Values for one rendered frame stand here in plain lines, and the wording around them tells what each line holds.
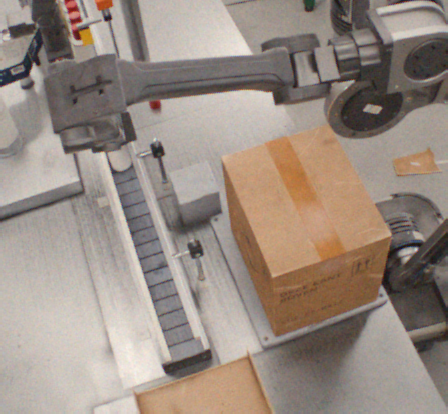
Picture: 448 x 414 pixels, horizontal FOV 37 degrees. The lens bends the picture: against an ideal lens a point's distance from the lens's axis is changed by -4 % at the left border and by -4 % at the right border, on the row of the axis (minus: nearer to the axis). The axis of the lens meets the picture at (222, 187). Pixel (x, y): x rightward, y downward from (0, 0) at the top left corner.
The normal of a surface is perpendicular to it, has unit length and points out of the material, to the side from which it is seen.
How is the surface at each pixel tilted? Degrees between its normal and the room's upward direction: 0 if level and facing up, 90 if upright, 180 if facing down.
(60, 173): 0
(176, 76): 49
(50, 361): 0
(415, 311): 0
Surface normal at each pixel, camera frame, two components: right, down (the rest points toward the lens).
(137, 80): 0.60, -0.12
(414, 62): 0.21, 0.77
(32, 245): -0.09, -0.59
